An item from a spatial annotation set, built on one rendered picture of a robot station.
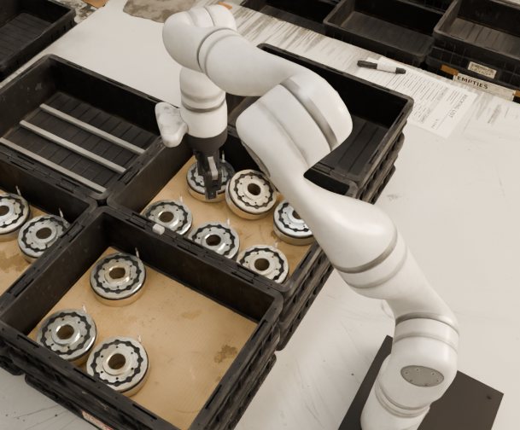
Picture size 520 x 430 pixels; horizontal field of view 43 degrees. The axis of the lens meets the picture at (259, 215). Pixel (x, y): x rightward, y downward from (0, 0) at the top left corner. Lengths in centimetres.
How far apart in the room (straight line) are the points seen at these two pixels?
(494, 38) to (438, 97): 71
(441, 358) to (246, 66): 47
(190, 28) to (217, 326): 55
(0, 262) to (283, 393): 60
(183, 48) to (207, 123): 16
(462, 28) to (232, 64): 183
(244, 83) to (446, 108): 113
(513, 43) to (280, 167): 196
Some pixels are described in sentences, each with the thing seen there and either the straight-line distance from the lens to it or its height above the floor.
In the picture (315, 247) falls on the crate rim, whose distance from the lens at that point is 119.
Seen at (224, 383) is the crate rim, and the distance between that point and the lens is 105.
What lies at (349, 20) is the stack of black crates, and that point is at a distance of 272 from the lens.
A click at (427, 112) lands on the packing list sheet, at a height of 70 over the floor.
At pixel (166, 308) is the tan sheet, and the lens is 124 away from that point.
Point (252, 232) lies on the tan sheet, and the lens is 133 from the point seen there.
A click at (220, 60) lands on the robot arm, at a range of 83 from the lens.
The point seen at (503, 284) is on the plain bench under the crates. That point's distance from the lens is 152.
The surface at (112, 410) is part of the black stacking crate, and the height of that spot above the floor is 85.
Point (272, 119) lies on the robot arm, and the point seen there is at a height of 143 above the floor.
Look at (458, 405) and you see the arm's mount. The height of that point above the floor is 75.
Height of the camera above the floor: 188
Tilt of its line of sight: 50 degrees down
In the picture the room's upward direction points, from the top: 2 degrees clockwise
